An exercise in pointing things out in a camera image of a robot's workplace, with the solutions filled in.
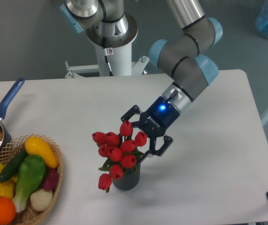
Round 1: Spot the dark grey ribbed vase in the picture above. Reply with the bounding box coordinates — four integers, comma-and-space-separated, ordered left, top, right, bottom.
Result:
112, 163, 141, 191

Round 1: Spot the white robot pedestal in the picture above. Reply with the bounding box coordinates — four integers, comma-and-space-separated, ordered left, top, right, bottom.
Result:
65, 43, 149, 78

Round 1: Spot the yellow squash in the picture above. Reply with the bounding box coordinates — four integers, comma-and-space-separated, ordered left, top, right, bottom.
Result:
25, 136, 59, 169

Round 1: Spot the white garlic bulb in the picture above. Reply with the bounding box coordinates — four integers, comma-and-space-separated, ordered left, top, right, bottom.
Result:
30, 188, 53, 211

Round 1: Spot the purple red radish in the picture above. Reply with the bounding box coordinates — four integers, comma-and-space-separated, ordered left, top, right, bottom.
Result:
42, 169, 59, 190

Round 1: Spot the dark green cucumber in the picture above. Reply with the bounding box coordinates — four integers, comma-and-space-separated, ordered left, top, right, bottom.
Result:
0, 148, 28, 182

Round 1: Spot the red tulip bouquet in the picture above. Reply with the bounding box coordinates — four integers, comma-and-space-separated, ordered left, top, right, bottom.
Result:
92, 121, 148, 193

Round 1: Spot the orange fruit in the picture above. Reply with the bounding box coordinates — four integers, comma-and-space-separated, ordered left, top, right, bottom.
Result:
0, 197, 16, 225

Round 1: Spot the green lettuce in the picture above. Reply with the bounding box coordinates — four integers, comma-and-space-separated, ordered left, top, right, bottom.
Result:
12, 155, 46, 213

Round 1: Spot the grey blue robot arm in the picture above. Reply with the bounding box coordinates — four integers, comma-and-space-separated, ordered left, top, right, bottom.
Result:
60, 0, 223, 158

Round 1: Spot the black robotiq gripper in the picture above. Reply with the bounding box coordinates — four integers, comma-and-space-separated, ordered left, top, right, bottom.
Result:
120, 96, 181, 164

